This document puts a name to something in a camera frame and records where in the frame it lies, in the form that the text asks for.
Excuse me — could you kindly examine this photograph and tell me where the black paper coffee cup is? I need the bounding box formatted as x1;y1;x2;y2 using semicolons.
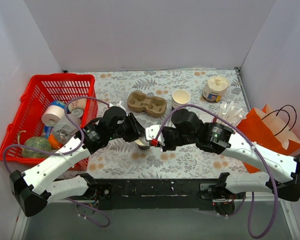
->
134;139;150;151

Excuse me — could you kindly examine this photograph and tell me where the stack of paper cups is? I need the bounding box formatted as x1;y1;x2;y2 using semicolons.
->
171;89;191;110

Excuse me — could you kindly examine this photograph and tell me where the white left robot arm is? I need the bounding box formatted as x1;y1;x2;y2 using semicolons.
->
9;106;145;217

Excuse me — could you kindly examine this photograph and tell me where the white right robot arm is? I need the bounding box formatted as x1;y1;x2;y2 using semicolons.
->
145;108;300;202

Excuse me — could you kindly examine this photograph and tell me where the stack of white lids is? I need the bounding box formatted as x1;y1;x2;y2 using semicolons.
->
199;112;217;123

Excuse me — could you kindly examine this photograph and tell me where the brown cardboard cup carrier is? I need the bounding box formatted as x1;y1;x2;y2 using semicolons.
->
127;91;167;118

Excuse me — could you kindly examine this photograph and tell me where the floral table mat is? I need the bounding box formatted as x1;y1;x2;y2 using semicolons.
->
38;69;260;180

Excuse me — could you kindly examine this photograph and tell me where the beige patterned cup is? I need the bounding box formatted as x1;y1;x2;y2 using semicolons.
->
68;98;87;113

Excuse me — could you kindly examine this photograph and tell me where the crumpled grey paper bag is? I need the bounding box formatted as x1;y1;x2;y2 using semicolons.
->
52;116;78;145

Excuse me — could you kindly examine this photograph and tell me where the wrapped toilet paper roll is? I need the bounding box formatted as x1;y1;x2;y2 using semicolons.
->
202;75;230;103

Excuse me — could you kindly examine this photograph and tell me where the white tape roll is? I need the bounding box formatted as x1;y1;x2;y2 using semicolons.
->
41;105;65;127

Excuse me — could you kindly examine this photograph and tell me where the orange paper bag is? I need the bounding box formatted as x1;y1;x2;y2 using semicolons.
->
236;104;300;175

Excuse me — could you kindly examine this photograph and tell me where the red plastic basket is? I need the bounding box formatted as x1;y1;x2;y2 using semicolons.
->
0;73;98;167

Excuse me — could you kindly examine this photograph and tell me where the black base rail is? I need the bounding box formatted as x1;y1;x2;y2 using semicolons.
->
67;177;243;211

